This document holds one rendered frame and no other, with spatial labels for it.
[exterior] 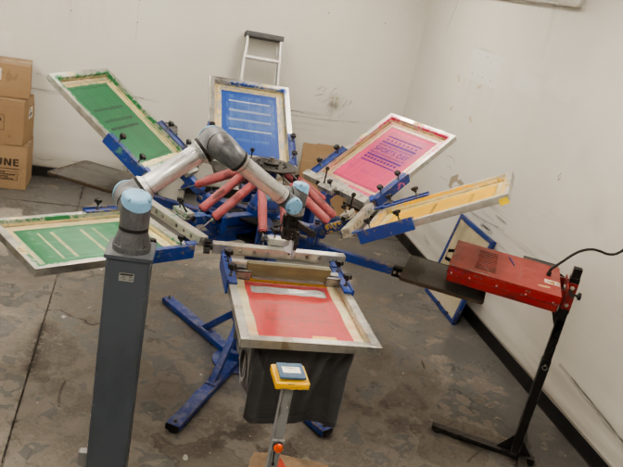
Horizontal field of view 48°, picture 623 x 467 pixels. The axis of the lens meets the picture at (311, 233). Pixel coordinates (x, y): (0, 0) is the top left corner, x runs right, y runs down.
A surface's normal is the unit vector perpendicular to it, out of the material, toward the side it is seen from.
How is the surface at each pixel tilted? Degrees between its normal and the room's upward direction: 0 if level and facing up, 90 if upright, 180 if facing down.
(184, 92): 90
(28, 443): 0
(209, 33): 90
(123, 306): 90
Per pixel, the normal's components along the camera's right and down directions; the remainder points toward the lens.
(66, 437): 0.19, -0.92
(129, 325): 0.11, 0.36
